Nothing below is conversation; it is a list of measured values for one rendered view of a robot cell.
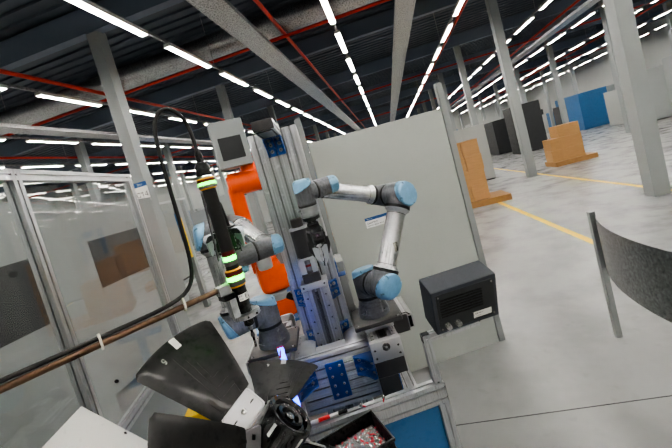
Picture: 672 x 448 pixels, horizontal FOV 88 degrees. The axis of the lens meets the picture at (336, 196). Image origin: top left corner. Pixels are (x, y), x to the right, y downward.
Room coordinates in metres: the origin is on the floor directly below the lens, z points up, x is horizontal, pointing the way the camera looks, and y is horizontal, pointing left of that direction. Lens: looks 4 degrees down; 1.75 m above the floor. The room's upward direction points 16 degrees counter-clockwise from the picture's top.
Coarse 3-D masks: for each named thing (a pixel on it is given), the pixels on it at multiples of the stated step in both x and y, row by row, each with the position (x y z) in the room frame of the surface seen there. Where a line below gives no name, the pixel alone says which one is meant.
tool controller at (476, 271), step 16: (448, 272) 1.33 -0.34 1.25; (464, 272) 1.30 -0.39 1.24; (480, 272) 1.28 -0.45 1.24; (432, 288) 1.26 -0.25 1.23; (448, 288) 1.24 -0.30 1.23; (464, 288) 1.24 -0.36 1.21; (480, 288) 1.25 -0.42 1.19; (496, 288) 1.28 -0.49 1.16; (432, 304) 1.24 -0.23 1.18; (448, 304) 1.25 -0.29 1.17; (464, 304) 1.26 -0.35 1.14; (480, 304) 1.27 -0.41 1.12; (496, 304) 1.29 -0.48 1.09; (432, 320) 1.29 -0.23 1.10; (448, 320) 1.27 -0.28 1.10; (464, 320) 1.28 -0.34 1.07
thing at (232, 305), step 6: (222, 288) 0.84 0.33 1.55; (228, 288) 0.85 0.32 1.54; (222, 294) 0.84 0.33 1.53; (228, 294) 0.84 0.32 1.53; (234, 294) 0.85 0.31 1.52; (222, 300) 0.84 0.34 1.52; (228, 300) 0.84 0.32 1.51; (234, 300) 0.85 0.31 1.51; (228, 306) 0.86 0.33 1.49; (234, 306) 0.85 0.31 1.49; (252, 306) 0.90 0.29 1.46; (258, 306) 0.89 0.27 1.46; (234, 312) 0.85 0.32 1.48; (252, 312) 0.86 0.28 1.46; (258, 312) 0.87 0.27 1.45; (234, 318) 0.85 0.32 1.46; (240, 318) 0.85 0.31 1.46; (246, 318) 0.85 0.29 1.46
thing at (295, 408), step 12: (276, 396) 0.82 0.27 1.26; (264, 408) 0.79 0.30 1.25; (276, 408) 0.79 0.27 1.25; (288, 408) 0.81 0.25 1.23; (300, 408) 0.83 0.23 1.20; (264, 420) 0.76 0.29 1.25; (276, 420) 0.74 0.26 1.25; (288, 420) 0.77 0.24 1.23; (300, 420) 0.79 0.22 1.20; (264, 432) 0.74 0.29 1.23; (276, 432) 0.73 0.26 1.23; (288, 432) 0.73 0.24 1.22; (300, 432) 0.75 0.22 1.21; (264, 444) 0.73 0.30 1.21; (276, 444) 0.73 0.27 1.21; (288, 444) 0.73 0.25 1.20; (300, 444) 0.75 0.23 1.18
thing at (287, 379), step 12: (264, 360) 1.13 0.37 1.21; (276, 360) 1.13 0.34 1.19; (288, 360) 1.13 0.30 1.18; (252, 372) 1.07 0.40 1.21; (264, 372) 1.06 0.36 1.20; (276, 372) 1.05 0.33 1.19; (288, 372) 1.05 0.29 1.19; (300, 372) 1.05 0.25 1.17; (312, 372) 1.06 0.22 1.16; (264, 384) 1.00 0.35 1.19; (276, 384) 0.99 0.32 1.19; (288, 384) 0.98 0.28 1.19; (300, 384) 0.98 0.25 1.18; (264, 396) 0.95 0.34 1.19; (288, 396) 0.92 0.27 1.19
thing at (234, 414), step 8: (248, 392) 0.84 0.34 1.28; (240, 400) 0.82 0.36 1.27; (248, 400) 0.82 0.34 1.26; (256, 400) 0.83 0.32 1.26; (232, 408) 0.81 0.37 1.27; (240, 408) 0.81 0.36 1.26; (248, 408) 0.81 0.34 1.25; (256, 408) 0.82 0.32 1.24; (232, 416) 0.79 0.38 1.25; (240, 416) 0.80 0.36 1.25; (248, 416) 0.80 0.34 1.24; (256, 416) 0.80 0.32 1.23; (232, 424) 0.78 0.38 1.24; (240, 424) 0.79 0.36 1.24; (248, 424) 0.79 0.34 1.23
